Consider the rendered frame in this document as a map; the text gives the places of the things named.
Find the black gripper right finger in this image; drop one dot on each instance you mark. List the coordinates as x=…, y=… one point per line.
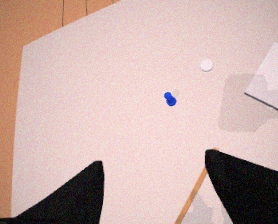
x=248, y=191

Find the tan wooden bar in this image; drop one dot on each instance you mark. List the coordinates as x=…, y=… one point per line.
x=193, y=193

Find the blue pawn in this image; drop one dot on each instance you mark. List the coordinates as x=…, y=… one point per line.
x=171, y=101

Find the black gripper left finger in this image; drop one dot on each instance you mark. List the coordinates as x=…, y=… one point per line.
x=78, y=201

